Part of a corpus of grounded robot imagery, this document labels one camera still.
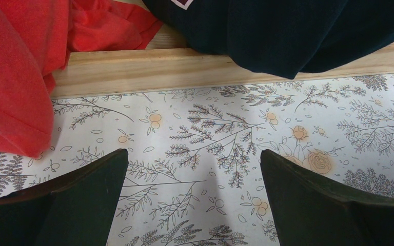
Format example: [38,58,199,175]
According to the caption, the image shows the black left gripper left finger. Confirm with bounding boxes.
[0,149,128,245]

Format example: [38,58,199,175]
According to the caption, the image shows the floral table mat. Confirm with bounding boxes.
[0,74,394,245]

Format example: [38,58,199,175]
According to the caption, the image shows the wooden clothes rack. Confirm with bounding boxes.
[52,23,394,98]

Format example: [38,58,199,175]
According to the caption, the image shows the red tank top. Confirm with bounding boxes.
[0,1,162,157]

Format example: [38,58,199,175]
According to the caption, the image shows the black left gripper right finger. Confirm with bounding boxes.
[260,150,394,245]

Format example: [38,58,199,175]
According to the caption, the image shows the navy blue shirt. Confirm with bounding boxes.
[145,0,394,79]

